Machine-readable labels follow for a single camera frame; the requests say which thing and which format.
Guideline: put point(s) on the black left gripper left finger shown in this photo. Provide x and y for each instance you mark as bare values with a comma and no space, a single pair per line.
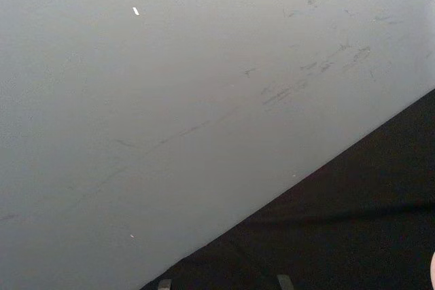
165,285

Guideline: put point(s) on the roll of white tape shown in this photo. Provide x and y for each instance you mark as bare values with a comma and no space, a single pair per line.
433,269

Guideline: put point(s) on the black table cloth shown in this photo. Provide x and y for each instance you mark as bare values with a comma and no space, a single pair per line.
340,222

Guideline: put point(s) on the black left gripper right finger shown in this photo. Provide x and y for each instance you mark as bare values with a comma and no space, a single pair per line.
284,283

